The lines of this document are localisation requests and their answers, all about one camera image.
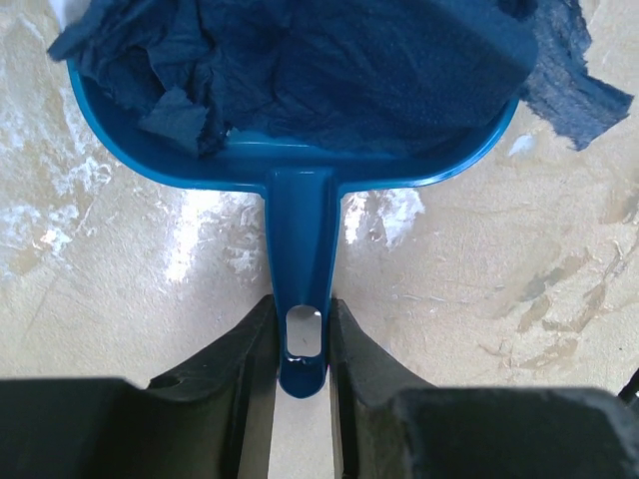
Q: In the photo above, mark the blue plastic dustpan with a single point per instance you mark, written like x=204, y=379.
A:
x=302, y=187

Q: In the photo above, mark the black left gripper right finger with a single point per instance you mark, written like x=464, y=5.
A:
x=387, y=422

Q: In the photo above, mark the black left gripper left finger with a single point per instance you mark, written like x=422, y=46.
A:
x=210, y=416

